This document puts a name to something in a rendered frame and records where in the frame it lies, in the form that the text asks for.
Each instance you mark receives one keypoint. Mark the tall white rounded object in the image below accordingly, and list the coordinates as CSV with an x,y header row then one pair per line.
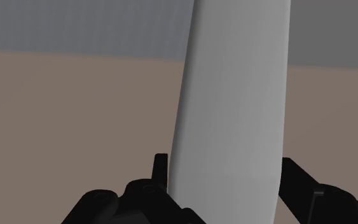
x,y
231,111

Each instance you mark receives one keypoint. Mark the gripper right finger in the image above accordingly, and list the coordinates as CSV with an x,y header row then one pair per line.
x,y
318,198

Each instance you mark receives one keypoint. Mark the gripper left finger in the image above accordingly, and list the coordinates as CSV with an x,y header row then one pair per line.
x,y
141,198

